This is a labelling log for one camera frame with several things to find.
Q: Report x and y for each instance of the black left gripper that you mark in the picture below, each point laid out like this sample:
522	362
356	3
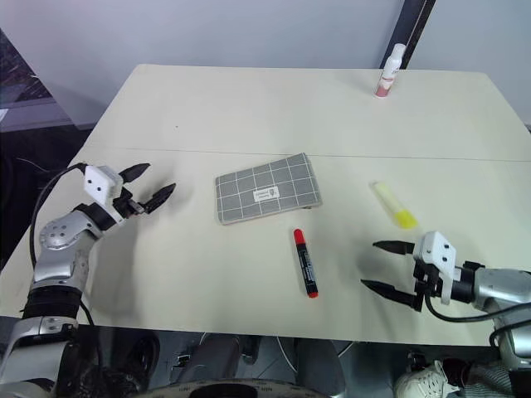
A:
126	204

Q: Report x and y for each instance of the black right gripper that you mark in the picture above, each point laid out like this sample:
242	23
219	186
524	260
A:
425	282

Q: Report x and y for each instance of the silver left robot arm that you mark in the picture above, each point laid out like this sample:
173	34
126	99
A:
58	253

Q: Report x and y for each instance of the dark rounded robot base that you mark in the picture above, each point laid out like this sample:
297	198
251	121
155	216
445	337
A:
232	389

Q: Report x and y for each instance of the grey checked pencil pouch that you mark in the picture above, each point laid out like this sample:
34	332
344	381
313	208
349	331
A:
267	189

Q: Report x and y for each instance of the yellow highlighter pen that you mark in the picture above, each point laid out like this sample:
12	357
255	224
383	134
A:
394	204

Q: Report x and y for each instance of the red and black marker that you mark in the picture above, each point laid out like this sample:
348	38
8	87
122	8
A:
304	264

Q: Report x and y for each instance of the white sneaker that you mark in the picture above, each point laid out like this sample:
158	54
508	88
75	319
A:
423	379

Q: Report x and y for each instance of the pink and white spray bottle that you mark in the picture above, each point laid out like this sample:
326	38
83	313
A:
388	73

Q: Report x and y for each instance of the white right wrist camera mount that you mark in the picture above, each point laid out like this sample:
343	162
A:
436	257

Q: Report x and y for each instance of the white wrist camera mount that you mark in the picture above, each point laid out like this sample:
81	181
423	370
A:
100	182
436	257

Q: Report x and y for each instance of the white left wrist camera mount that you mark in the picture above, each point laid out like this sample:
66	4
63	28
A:
100	182

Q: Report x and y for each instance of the dark vertical post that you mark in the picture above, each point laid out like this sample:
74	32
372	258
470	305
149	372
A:
408	31

